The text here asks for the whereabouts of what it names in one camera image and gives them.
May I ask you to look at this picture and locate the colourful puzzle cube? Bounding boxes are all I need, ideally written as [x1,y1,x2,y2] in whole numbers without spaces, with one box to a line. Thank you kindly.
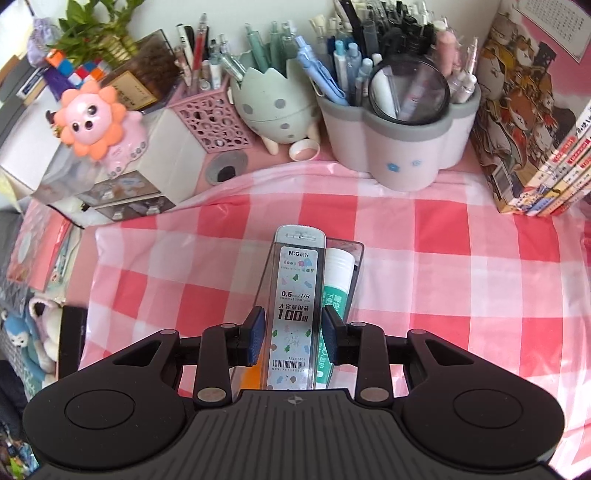
[45,48,114,90]

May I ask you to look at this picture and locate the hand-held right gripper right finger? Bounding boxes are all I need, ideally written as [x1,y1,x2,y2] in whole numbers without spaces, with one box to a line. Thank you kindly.
[322,305,476,408]

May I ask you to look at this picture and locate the clear plastic drawer unit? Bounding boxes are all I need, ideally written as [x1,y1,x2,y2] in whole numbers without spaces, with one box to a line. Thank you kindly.
[32,152,109,204]

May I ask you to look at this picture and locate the black flat panel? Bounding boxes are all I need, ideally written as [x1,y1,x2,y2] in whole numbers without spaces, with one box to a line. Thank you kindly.
[60,305,88,377]

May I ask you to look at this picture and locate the white tape ring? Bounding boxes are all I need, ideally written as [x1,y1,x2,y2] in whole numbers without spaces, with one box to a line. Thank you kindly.
[289,138,321,162]

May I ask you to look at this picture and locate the green egg-shaped pen holder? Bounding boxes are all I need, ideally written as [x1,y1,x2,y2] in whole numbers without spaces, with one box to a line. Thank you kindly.
[230,58,321,155]

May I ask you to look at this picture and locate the white purple plush toy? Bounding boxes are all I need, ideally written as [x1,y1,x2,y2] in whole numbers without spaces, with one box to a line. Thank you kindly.
[28,295,63,365]

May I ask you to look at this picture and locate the glue stick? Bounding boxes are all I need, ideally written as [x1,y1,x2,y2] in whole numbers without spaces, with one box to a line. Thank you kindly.
[318,248,356,391]

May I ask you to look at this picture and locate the bunch of red white pens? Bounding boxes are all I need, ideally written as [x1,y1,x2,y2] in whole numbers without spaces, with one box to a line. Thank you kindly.
[174,13,232,90]

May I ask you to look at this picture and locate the grey desk grommet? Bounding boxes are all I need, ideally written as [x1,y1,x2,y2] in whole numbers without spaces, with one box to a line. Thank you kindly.
[205,153,248,185]

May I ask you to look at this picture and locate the bunch of green grey pens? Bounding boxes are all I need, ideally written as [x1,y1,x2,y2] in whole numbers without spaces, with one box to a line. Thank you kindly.
[222,18,301,81]

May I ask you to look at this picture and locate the cat print book set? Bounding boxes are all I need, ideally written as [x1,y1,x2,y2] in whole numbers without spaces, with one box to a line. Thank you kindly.
[471,0,591,217]

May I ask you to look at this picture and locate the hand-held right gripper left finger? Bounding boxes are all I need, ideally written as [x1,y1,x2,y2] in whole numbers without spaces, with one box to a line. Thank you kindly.
[111,305,267,408]

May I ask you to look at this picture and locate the pink stationery packet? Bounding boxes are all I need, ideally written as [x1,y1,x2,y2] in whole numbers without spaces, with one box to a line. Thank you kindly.
[7,200,74,292]

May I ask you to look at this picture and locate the pink perforated pen holder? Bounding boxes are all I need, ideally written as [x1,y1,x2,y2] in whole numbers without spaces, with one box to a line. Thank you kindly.
[167,74,256,154]

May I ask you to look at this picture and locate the green bamboo plant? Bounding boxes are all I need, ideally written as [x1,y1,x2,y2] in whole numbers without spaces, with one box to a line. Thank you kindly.
[46,0,148,61]

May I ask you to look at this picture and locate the purple fabric pouch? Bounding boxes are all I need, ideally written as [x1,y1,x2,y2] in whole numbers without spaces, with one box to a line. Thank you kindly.
[27,17,61,63]

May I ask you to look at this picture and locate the dark stacked boxes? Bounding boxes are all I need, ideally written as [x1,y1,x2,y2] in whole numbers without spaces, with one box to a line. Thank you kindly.
[0,55,49,109]

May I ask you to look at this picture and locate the pink checked tablecloth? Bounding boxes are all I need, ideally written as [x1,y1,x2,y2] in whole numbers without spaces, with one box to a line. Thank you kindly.
[78,159,591,462]

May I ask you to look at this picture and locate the clear plastic box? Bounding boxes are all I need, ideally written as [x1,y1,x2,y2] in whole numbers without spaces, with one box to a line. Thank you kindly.
[228,237,365,393]

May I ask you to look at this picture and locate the white drawer organizer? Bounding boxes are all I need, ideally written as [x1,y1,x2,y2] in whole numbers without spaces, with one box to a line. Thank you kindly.
[0,99,213,227]

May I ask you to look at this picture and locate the white grey flower pen holder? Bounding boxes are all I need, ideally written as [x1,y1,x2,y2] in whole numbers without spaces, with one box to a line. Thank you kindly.
[316,85,482,192]

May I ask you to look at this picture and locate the blue white plush toy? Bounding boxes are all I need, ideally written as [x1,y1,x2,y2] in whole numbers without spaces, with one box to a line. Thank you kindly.
[0,307,35,370]

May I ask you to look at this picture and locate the clear jar with label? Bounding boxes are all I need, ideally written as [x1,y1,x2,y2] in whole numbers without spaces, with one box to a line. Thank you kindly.
[100,28,182,114]

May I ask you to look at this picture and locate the pink lion toy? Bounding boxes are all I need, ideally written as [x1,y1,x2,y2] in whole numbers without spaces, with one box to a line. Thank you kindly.
[46,78,147,178]

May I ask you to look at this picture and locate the bunch of blue pens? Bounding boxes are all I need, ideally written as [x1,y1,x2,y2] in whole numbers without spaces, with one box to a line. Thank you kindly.
[295,0,481,109]

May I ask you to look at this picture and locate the black magnifying glass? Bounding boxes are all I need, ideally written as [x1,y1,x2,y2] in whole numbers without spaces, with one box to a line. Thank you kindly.
[368,59,451,125]

